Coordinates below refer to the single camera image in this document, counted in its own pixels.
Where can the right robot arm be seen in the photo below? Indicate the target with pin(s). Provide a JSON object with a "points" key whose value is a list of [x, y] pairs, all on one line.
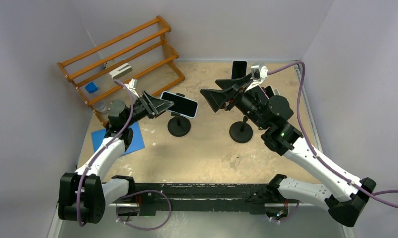
{"points": [[339, 192]]}

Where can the blue mat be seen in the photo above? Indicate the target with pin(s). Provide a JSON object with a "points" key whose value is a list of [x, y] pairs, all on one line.
{"points": [[137, 142]]}

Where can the white eraser block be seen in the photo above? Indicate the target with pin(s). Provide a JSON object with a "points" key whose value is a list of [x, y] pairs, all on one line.
{"points": [[120, 71]]}

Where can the black phone on silver stand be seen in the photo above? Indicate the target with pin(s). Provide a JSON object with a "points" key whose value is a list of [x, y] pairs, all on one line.
{"points": [[276, 92]]}

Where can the black base frame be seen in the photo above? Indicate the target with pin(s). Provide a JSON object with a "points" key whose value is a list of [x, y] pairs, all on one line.
{"points": [[255, 199]]}

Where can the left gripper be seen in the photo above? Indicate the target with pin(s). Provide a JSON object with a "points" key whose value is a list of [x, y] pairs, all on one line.
{"points": [[153, 106]]}

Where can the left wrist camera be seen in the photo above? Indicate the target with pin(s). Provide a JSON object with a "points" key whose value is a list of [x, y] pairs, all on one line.
{"points": [[132, 85]]}

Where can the black phone on round stand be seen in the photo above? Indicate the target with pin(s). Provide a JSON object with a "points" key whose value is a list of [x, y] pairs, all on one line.
{"points": [[239, 69]]}

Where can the orange wooden rack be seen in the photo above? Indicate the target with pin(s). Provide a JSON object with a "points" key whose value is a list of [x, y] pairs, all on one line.
{"points": [[170, 54]]}

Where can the clear plastic cup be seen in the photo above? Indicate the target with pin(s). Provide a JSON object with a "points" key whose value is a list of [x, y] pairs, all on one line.
{"points": [[101, 107]]}

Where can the blue cube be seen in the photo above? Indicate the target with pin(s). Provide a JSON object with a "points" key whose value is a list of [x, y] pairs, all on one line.
{"points": [[91, 88]]}

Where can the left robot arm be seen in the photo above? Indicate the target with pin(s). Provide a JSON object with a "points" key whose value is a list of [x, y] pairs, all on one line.
{"points": [[83, 197]]}

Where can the black phone stand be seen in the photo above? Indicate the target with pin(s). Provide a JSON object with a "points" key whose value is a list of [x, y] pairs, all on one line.
{"points": [[178, 125], [240, 131]]}

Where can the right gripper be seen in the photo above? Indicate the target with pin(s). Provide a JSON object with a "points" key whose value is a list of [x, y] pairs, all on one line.
{"points": [[231, 95]]}

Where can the light blue case phone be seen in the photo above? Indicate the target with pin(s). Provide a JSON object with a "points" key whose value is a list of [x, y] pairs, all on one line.
{"points": [[182, 105]]}

